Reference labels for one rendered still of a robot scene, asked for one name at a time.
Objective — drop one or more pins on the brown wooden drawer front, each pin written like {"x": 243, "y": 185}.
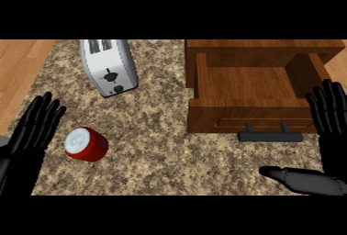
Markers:
{"x": 217, "y": 114}

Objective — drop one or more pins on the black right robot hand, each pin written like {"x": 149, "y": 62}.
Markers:
{"x": 332, "y": 122}

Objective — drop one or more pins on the brown wooden drawer box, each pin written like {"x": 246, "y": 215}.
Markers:
{"x": 245, "y": 82}

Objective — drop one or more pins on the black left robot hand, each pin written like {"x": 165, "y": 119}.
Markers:
{"x": 26, "y": 134}

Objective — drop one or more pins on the small pale grey object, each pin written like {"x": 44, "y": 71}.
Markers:
{"x": 152, "y": 40}

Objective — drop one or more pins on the silver toaster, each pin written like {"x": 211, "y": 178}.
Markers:
{"x": 111, "y": 69}

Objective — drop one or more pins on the brown wooden cabinet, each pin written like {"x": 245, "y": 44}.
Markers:
{"x": 252, "y": 49}

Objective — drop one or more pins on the red can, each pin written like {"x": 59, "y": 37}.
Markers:
{"x": 87, "y": 146}

